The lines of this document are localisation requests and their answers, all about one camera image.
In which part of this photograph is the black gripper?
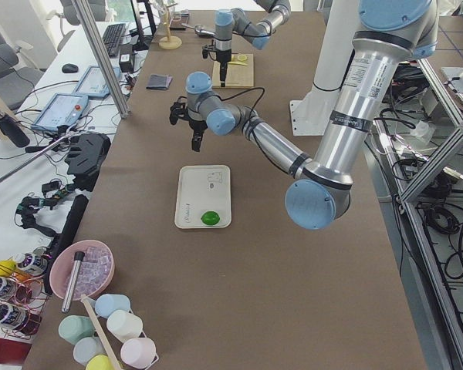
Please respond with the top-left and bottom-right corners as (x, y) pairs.
(189, 119), (208, 152)
(216, 49), (232, 87)

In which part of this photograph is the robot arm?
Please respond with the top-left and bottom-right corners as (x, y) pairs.
(186, 1), (438, 230)
(211, 0), (291, 87)

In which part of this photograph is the pink bowl with ice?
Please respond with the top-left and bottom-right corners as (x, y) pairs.
(49, 240), (115, 301)

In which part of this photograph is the metal tube in bowl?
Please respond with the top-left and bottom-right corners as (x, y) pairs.
(61, 251), (85, 314)

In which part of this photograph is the bamboo cutting board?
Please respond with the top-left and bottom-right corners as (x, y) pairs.
(224, 53), (254, 89)

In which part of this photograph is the yellow plastic knife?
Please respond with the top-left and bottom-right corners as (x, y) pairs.
(228, 61), (248, 66)

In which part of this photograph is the beige rabbit serving tray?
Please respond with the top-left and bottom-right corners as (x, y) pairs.
(174, 165), (232, 229)

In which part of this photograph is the metal scoop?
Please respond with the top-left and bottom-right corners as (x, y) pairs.
(182, 23), (215, 39)

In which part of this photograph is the wooden mug tree stand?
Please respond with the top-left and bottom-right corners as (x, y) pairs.
(150, 0), (182, 50)

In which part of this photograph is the grey folded cloth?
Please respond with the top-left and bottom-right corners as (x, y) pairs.
(146, 73), (173, 90)

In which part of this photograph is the green lime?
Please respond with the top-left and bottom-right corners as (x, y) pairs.
(201, 210), (221, 226)

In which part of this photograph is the black keyboard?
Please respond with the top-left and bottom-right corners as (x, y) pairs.
(102, 23), (126, 59)

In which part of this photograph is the teach pendant far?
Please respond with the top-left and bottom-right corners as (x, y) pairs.
(73, 66), (110, 99)

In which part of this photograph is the teach pendant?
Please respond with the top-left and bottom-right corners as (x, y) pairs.
(73, 66), (110, 99)
(31, 93), (89, 132)

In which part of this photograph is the teach pendant near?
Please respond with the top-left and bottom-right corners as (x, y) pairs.
(31, 93), (89, 132)

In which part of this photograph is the black computer mouse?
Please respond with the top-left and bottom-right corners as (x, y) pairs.
(62, 63), (79, 74)

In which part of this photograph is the blue cup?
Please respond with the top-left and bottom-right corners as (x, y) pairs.
(95, 294), (131, 318)

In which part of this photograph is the black water bottle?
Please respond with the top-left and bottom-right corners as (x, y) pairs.
(0, 111), (30, 148)

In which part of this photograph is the white cup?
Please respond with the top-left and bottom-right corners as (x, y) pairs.
(106, 310), (143, 343)

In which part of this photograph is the pink cup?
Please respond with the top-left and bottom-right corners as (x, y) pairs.
(120, 338), (157, 369)

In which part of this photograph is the green cup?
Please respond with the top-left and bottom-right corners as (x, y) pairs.
(58, 315), (95, 345)

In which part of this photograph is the yellow cup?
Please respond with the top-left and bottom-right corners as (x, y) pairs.
(85, 355), (114, 370)

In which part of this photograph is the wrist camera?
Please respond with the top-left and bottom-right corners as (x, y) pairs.
(201, 44), (217, 60)
(169, 99), (189, 126)

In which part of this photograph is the aluminium frame post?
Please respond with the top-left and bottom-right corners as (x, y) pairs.
(72, 0), (130, 119)

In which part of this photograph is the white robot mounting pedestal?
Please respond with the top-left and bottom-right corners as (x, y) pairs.
(290, 0), (360, 136)

